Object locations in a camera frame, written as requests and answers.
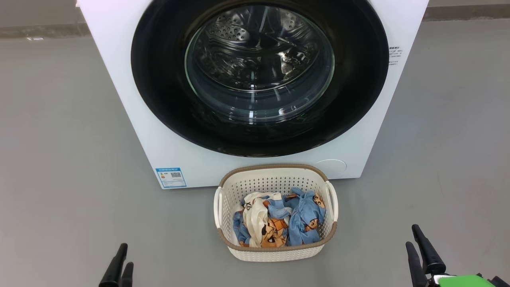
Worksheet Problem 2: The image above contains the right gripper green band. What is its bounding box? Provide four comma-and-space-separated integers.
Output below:
406, 224, 510, 287

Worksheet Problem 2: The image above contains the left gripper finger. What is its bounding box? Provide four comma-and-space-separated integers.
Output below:
120, 262, 134, 287
99, 243, 128, 287

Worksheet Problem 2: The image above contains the cream cartoon print garment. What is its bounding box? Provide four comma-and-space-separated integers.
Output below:
242, 192, 290, 248

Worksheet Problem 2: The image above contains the washing machine glass door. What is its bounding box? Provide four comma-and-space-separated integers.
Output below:
131, 0, 390, 157

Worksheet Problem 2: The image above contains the white front-load washing machine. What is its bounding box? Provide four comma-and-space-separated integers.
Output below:
76, 0, 430, 190

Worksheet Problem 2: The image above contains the stainless steel washing machine drum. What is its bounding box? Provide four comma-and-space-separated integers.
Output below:
185, 4, 335, 122

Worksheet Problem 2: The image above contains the blue energy label sticker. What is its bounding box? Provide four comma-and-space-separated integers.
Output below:
155, 167, 187, 189

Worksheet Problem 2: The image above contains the round white filter cover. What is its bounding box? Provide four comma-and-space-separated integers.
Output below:
314, 159, 347, 179

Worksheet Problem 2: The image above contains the cream perforated laundry basket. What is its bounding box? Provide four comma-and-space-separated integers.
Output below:
214, 164, 339, 262

